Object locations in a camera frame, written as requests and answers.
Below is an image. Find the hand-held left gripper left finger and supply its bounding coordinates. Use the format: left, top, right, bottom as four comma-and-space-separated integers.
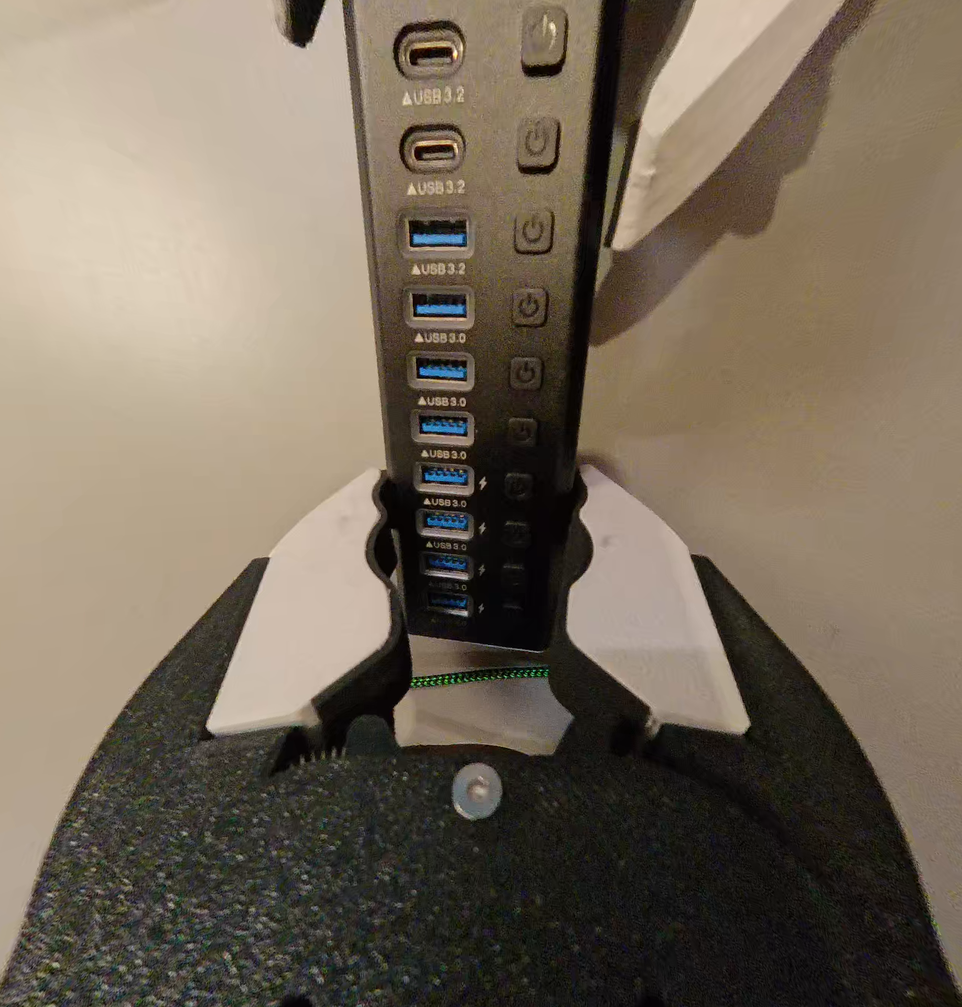
206, 469, 416, 760

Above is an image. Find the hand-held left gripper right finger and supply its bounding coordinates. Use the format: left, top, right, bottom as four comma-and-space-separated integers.
554, 464, 751, 748

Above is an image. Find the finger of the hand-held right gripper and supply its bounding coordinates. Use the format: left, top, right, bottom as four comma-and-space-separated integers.
273, 0, 330, 50
609, 0, 845, 253

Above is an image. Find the green braided cable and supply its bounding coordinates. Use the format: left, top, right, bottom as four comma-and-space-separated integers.
410, 666, 553, 691

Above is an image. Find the black USB hub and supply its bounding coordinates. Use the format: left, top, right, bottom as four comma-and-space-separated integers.
341, 0, 631, 652

